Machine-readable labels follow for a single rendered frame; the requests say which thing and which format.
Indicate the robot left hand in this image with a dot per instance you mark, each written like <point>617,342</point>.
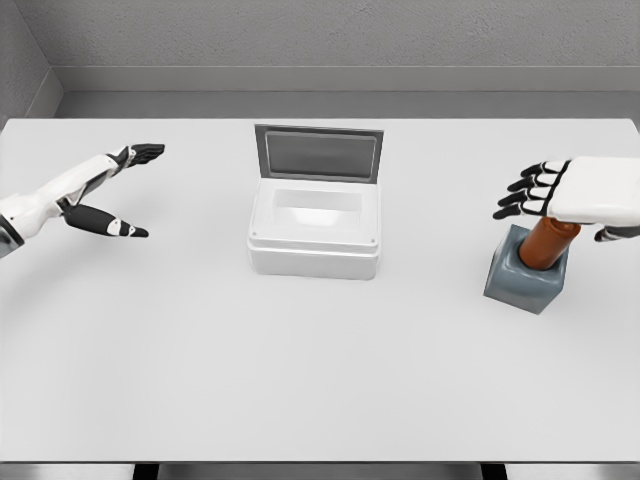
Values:
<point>75,181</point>

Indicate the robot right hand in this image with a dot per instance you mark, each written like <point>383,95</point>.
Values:
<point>595,190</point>

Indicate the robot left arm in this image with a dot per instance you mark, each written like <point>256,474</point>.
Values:
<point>15,220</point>

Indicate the brown cylindrical bottle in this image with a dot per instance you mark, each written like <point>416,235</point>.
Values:
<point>542,245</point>

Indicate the grey-blue square holder block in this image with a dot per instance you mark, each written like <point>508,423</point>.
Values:
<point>520,287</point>

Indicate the grey hinged box lid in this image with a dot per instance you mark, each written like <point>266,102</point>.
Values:
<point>320,155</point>

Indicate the white open storage box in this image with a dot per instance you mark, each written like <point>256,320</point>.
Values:
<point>312,250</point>

